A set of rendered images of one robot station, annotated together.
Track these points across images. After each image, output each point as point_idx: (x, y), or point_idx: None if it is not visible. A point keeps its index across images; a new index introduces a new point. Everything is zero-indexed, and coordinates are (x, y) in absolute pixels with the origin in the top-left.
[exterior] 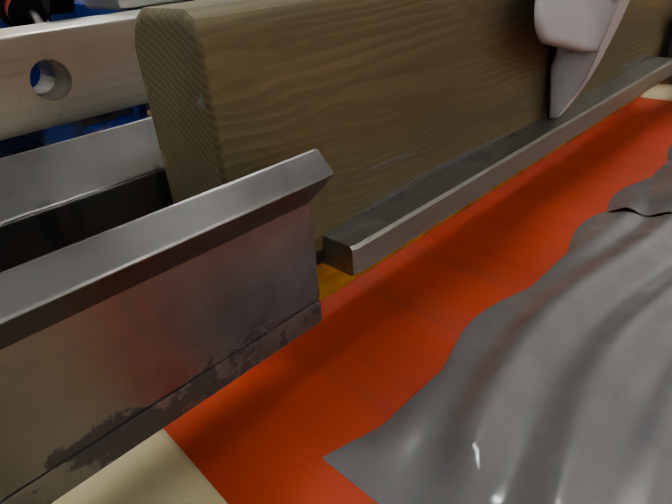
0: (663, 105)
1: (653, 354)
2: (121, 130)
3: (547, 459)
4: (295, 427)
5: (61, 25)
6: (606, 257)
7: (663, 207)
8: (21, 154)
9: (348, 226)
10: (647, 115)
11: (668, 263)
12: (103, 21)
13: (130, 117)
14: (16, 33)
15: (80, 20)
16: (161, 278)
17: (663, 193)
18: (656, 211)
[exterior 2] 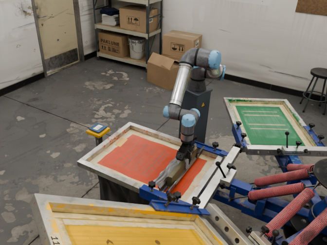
0: (165, 190)
1: (175, 160)
2: (199, 151)
3: None
4: None
5: (223, 164)
6: (176, 165)
7: (172, 169)
8: (201, 149)
9: None
10: (168, 187)
11: (173, 165)
12: (220, 165)
13: (252, 207)
14: (223, 161)
15: (224, 166)
16: None
17: (172, 170)
18: (172, 169)
